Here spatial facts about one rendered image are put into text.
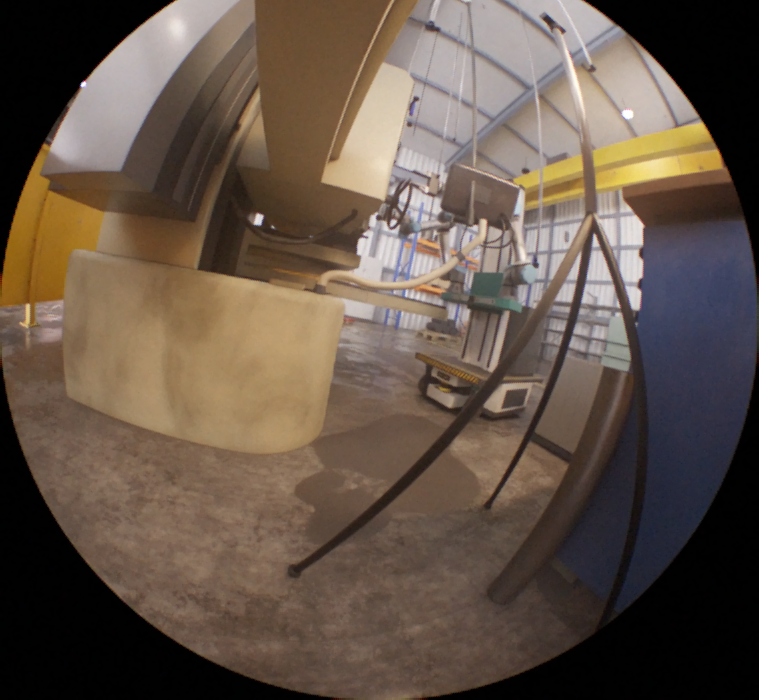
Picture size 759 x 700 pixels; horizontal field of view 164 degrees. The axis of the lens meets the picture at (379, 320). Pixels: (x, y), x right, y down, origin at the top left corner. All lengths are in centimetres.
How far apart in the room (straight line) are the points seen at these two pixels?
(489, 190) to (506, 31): 757
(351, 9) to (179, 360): 97
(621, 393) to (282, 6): 79
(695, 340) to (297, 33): 82
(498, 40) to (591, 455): 858
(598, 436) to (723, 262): 38
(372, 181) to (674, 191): 103
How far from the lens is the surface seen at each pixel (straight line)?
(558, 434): 167
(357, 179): 115
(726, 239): 60
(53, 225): 265
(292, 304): 86
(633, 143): 860
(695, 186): 59
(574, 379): 161
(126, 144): 61
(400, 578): 74
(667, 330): 57
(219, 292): 87
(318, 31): 51
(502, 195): 125
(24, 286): 254
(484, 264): 216
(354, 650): 63
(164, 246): 107
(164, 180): 73
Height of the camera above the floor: 60
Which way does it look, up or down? 3 degrees down
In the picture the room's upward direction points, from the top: 12 degrees clockwise
